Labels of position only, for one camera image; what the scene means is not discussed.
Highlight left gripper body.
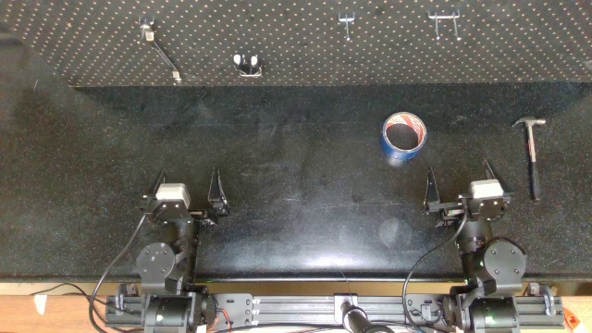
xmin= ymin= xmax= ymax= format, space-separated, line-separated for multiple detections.
xmin=140 ymin=193 xmax=231 ymax=228

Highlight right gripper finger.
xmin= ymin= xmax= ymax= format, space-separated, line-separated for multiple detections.
xmin=483 ymin=159 xmax=513 ymax=195
xmin=422 ymin=166 xmax=441 ymax=204

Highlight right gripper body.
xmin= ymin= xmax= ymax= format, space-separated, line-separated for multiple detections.
xmin=421 ymin=193 xmax=513 ymax=228

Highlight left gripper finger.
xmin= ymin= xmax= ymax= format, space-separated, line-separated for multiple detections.
xmin=207 ymin=167 xmax=231 ymax=213
xmin=146 ymin=169 xmax=167 ymax=200

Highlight wrench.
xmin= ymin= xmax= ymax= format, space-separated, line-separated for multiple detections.
xmin=140 ymin=22 xmax=183 ymax=86

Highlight black and white pliers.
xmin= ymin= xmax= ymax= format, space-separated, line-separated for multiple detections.
xmin=232 ymin=53 xmax=264 ymax=79

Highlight black pegboard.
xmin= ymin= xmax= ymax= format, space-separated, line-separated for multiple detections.
xmin=0 ymin=0 xmax=592 ymax=89

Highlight hammer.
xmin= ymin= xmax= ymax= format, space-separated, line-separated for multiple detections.
xmin=512 ymin=116 xmax=548 ymax=204

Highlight roll of blue tape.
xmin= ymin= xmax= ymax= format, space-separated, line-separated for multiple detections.
xmin=380 ymin=111 xmax=428 ymax=163

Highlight orange and white object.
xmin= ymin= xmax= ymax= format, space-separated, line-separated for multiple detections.
xmin=562 ymin=307 xmax=583 ymax=333

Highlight double metal hook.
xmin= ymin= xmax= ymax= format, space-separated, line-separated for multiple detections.
xmin=427 ymin=9 xmax=463 ymax=42

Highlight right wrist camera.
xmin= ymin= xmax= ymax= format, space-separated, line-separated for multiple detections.
xmin=468 ymin=179 xmax=505 ymax=202

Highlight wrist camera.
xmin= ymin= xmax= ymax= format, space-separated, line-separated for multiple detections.
xmin=154 ymin=182 xmax=192 ymax=209
xmin=468 ymin=179 xmax=505 ymax=202

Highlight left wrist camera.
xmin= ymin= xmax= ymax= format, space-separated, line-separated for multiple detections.
xmin=154 ymin=182 xmax=192 ymax=209

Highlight black cable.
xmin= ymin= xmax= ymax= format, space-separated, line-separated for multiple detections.
xmin=87 ymin=213 xmax=149 ymax=333
xmin=401 ymin=210 xmax=469 ymax=332

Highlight thin black wire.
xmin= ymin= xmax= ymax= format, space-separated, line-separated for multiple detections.
xmin=27 ymin=282 xmax=140 ymax=327

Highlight mounting rail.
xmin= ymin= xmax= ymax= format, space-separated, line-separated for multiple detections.
xmin=105 ymin=281 xmax=566 ymax=333

